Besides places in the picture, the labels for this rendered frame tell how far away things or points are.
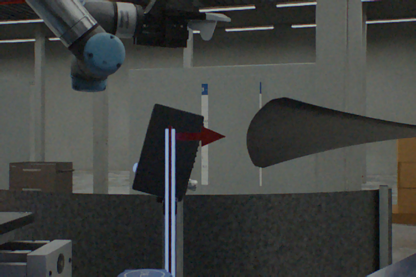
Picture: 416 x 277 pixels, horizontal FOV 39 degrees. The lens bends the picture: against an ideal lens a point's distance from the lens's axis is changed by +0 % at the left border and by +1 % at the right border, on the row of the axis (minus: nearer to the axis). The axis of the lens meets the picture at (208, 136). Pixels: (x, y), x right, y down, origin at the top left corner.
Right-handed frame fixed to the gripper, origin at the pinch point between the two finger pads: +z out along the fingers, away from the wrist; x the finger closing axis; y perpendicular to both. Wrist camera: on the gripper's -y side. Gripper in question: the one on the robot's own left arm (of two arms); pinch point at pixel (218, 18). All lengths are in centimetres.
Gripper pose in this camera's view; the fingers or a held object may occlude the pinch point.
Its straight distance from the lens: 138.0
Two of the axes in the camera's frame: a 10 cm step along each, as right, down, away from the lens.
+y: -0.5, 9.9, 1.2
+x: 3.7, 1.3, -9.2
